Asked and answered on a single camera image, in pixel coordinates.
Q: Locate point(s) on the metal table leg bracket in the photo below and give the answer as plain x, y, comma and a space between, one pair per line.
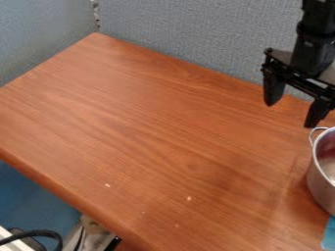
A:
90, 237

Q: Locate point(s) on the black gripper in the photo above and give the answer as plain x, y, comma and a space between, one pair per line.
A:
305, 69

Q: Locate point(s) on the metal pot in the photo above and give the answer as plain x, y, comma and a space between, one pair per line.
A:
321, 173

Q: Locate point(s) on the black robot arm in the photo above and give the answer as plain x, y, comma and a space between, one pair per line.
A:
318, 21

